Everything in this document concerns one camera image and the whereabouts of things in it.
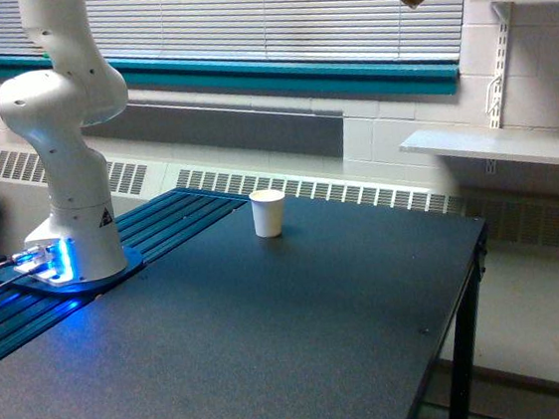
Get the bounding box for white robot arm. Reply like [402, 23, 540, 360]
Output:
[0, 0, 128, 287]

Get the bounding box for white paper cup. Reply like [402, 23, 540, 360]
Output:
[249, 189, 285, 238]

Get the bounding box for white baseboard heater grille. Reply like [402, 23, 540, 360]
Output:
[0, 149, 466, 214]

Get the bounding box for teal window sill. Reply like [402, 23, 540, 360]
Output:
[0, 1, 464, 143]

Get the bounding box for white window blinds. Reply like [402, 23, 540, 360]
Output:
[0, 0, 476, 110]

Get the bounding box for black table leg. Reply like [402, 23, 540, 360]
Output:
[449, 226, 488, 419]

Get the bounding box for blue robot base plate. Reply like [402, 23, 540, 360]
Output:
[11, 247, 144, 297]

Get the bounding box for lower white wall shelf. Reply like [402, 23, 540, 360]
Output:
[399, 125, 559, 165]

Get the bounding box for blue aluminium rail frame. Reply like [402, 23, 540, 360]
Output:
[0, 188, 247, 360]

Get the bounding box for white shelf bracket rail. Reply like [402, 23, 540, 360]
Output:
[484, 0, 512, 129]

